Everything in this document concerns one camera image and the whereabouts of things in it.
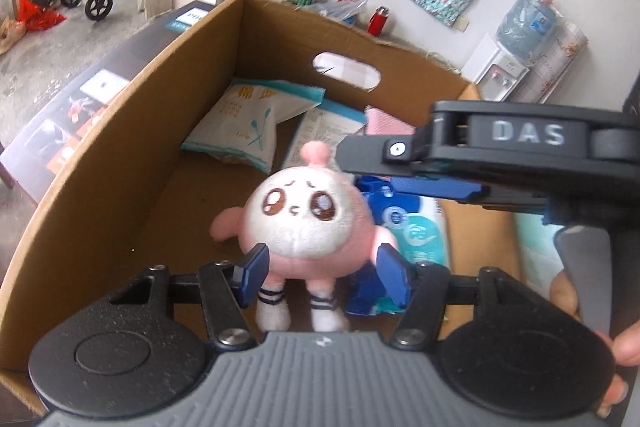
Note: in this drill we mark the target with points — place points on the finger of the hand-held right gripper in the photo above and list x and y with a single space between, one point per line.
425 187
370 154

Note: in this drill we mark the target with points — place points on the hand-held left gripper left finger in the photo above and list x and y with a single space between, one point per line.
255 264

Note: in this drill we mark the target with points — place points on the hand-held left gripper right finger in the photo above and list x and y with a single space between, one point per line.
392 274

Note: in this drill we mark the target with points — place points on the blue and white wipes pack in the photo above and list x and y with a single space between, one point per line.
420 232

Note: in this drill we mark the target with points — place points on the blue carton with text panel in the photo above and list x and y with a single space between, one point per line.
325 124

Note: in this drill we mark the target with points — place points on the pink plush doll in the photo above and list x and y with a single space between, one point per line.
295 227

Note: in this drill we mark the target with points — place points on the white teal cotton swab packet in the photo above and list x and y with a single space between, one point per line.
245 122

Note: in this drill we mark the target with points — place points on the printed cardboard box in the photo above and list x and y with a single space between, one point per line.
150 117

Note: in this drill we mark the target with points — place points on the person's right hand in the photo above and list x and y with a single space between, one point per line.
630 344

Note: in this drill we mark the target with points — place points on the pink towel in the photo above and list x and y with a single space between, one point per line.
387 122

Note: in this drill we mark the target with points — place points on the white water dispenser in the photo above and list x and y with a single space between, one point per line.
492 67

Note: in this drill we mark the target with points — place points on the pale teal plastic bag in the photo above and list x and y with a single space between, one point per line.
535 242

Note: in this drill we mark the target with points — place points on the blue water bottle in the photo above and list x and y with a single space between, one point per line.
527 22

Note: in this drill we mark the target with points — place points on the clear plastic bag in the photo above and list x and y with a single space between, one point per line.
340 9

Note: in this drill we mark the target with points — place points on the red plastic bag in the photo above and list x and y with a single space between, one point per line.
40 12

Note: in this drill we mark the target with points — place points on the beige slippers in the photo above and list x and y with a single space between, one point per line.
10 37

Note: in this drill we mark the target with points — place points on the wall socket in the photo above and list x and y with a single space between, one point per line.
462 24

